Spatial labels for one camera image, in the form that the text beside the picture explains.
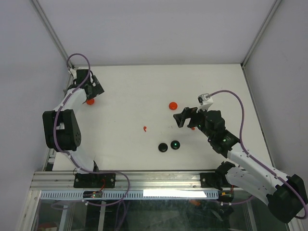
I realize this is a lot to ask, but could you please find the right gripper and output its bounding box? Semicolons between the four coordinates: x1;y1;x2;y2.
173;104;214;140

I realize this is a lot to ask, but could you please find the red case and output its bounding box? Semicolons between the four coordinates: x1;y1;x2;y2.
168;102;178;110
86;99;95;105

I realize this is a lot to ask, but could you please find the black case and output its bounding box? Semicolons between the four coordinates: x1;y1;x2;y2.
170;140;180;150
158;142;168;153

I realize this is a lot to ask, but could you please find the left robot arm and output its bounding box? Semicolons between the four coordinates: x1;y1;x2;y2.
42;69;104;187

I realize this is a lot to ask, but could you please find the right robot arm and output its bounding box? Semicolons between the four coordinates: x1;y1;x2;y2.
173;107;308;223

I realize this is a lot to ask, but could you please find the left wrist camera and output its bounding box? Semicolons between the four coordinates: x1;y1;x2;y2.
68;68;77;78

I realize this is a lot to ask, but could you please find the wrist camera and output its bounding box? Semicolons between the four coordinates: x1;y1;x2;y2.
68;68;77;78
197;93;214;112

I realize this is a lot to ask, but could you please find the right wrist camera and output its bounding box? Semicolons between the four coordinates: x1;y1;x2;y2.
197;93;214;112

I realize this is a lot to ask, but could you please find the aluminium mounting rail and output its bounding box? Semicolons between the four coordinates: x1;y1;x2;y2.
30;170;231;191

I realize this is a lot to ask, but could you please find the slotted cable duct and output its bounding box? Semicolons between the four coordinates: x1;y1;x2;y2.
40;189;218;201

